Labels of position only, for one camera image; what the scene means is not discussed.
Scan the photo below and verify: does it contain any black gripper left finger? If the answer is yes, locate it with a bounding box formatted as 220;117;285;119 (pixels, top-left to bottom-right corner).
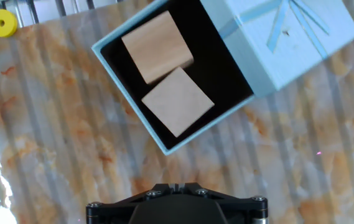
86;183;177;224

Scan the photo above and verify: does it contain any light blue gift box base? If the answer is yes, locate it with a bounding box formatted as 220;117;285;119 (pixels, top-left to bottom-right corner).
91;0;255;156

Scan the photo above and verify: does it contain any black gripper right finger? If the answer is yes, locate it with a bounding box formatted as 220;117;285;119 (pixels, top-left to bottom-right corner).
177;183;269;224

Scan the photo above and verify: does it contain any large wooden cube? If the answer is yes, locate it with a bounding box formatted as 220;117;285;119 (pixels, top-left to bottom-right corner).
141;66;215;138
121;10;195;85

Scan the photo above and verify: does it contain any orange marble pattern mat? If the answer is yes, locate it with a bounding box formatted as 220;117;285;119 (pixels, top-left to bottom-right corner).
0;0;354;224

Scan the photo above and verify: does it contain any yellow ring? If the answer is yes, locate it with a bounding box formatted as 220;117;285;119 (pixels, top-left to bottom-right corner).
0;9;18;39

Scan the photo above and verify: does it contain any light blue lid with bow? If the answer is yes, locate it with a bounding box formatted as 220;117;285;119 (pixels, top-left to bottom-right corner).
200;0;354;99

